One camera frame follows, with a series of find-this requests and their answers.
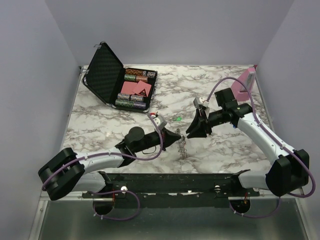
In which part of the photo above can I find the metal disc keyring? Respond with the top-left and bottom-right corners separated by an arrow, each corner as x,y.
176,128 -> 188,160

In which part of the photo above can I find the key with green tag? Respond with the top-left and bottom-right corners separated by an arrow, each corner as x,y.
173,116 -> 182,122

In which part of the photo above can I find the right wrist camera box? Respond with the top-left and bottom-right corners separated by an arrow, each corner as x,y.
193,97 -> 210,110

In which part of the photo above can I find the red card with black triangle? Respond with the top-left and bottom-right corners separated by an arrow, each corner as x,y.
132,81 -> 152,97

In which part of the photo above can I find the red playing card deck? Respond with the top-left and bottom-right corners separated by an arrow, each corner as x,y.
120,81 -> 138,95

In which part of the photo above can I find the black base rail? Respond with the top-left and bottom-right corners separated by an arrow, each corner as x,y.
82,173 -> 260,208

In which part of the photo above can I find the pink holder block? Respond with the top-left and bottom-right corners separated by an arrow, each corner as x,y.
231,67 -> 256,102

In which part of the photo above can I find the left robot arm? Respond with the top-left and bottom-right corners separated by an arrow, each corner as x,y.
38,126 -> 181,201

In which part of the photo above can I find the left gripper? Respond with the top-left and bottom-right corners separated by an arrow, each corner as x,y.
133,126 -> 182,154

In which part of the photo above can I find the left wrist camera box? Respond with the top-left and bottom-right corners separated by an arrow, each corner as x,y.
153,115 -> 167,130

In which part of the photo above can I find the black poker chip case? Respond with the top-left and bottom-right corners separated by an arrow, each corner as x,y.
82,41 -> 158,113

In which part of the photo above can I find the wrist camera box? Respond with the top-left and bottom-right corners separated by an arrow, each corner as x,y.
153,115 -> 167,130
193,97 -> 210,110

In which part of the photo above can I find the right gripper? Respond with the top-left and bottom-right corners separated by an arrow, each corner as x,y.
185,108 -> 226,139

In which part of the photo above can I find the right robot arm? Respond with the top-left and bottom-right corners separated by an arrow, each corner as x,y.
186,88 -> 310,197

